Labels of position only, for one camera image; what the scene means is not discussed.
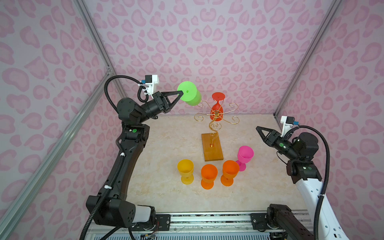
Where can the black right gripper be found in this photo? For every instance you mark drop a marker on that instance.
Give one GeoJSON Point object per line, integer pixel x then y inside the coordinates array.
{"type": "Point", "coordinates": [272, 139]}

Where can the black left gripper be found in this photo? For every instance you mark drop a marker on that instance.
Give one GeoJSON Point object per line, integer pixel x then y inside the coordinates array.
{"type": "Point", "coordinates": [161, 104]}

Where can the green wine glass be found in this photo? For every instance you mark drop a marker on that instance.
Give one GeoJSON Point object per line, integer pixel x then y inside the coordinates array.
{"type": "Point", "coordinates": [191, 94]}

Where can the pink wine glass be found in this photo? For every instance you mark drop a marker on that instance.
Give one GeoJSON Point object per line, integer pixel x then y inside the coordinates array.
{"type": "Point", "coordinates": [245, 155]}

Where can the red wine glass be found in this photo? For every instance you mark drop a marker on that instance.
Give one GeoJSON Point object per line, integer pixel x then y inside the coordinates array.
{"type": "Point", "coordinates": [217, 110]}

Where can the orange front wine glass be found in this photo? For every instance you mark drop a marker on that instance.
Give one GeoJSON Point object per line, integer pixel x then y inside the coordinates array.
{"type": "Point", "coordinates": [230, 171]}

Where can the orange wine glass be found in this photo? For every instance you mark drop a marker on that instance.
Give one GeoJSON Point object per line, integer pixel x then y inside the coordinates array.
{"type": "Point", "coordinates": [209, 173]}
{"type": "Point", "coordinates": [230, 171]}

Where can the yellow wine glass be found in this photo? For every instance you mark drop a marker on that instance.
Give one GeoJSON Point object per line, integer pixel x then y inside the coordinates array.
{"type": "Point", "coordinates": [186, 170]}

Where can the orange back wine glass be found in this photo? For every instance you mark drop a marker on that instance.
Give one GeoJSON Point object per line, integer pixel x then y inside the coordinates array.
{"type": "Point", "coordinates": [209, 173]}

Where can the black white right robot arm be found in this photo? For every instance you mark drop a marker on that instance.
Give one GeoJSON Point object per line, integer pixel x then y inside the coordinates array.
{"type": "Point", "coordinates": [299, 145]}

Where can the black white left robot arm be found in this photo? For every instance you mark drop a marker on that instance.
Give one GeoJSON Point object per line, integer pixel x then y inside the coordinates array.
{"type": "Point", "coordinates": [110, 207]}

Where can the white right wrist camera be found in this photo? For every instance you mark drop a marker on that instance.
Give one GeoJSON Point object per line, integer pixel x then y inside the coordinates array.
{"type": "Point", "coordinates": [287, 124]}

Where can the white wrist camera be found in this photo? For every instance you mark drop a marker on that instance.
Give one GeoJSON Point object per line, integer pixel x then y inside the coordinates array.
{"type": "Point", "coordinates": [148, 86]}
{"type": "Point", "coordinates": [287, 124]}

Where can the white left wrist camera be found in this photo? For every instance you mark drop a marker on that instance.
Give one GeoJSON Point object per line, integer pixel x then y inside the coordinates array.
{"type": "Point", "coordinates": [148, 86]}

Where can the gold wire wine glass rack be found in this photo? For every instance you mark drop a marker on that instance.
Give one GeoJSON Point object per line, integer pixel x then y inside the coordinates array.
{"type": "Point", "coordinates": [211, 141]}

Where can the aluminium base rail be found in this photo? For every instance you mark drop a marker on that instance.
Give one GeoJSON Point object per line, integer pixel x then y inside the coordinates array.
{"type": "Point", "coordinates": [198, 226]}

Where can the aluminium frame left post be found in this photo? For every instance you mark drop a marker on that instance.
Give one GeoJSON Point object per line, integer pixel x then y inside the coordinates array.
{"type": "Point", "coordinates": [97, 40]}

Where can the aluminium frame post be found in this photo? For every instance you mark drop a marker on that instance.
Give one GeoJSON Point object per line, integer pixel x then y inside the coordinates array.
{"type": "Point", "coordinates": [97, 40]}
{"type": "Point", "coordinates": [314, 43]}

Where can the aluminium frame right post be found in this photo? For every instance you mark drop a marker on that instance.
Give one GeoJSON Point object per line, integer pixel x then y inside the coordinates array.
{"type": "Point", "coordinates": [314, 43]}

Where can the aluminium frame left strut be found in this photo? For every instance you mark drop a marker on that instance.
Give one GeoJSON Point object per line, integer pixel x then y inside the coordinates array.
{"type": "Point", "coordinates": [20, 205]}

